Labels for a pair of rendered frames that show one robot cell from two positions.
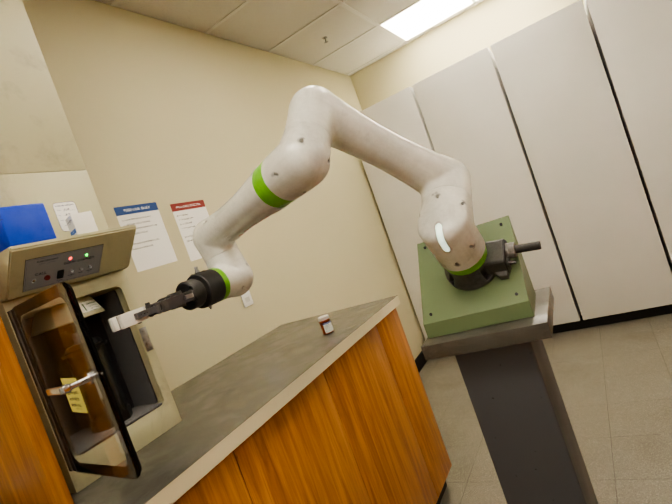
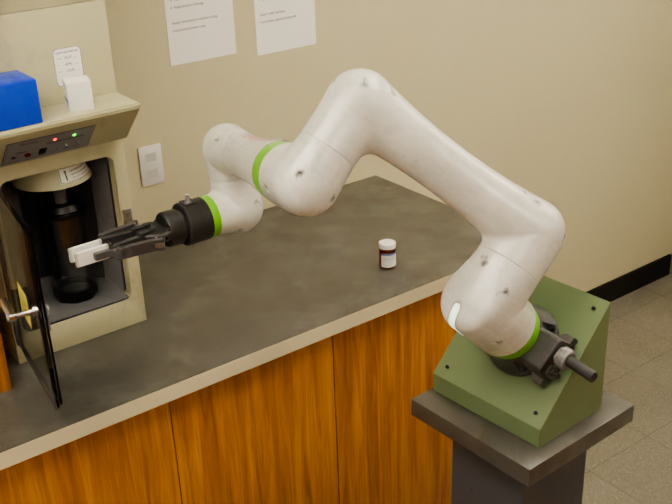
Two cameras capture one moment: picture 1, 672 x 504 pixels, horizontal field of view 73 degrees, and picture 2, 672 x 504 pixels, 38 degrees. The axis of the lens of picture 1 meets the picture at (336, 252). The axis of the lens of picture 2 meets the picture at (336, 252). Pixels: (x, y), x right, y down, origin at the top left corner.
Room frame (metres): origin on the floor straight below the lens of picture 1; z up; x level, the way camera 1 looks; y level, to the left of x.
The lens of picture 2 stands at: (-0.45, -0.69, 2.09)
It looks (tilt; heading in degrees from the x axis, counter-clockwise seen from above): 25 degrees down; 24
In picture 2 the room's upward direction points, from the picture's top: 2 degrees counter-clockwise
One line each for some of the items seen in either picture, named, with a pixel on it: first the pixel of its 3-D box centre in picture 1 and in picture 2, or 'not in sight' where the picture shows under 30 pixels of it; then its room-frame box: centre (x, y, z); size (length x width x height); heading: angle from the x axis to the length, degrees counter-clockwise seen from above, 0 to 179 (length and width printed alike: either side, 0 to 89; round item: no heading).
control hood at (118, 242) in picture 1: (75, 259); (61, 135); (1.14, 0.62, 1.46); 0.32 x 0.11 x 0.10; 150
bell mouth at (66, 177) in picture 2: (67, 313); (50, 166); (1.24, 0.74, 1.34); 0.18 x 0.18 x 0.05
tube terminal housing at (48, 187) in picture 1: (57, 324); (38, 173); (1.23, 0.78, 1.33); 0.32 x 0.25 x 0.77; 150
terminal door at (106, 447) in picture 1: (70, 385); (23, 293); (0.94, 0.61, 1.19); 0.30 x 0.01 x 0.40; 52
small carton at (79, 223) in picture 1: (82, 226); (78, 93); (1.18, 0.59, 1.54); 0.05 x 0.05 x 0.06; 45
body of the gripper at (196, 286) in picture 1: (183, 297); (159, 231); (1.12, 0.39, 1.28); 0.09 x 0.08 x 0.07; 149
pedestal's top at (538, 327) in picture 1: (490, 321); (520, 409); (1.26, -0.34, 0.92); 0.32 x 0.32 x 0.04; 62
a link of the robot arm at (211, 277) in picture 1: (204, 287); (190, 220); (1.18, 0.36, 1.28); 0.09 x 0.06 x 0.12; 59
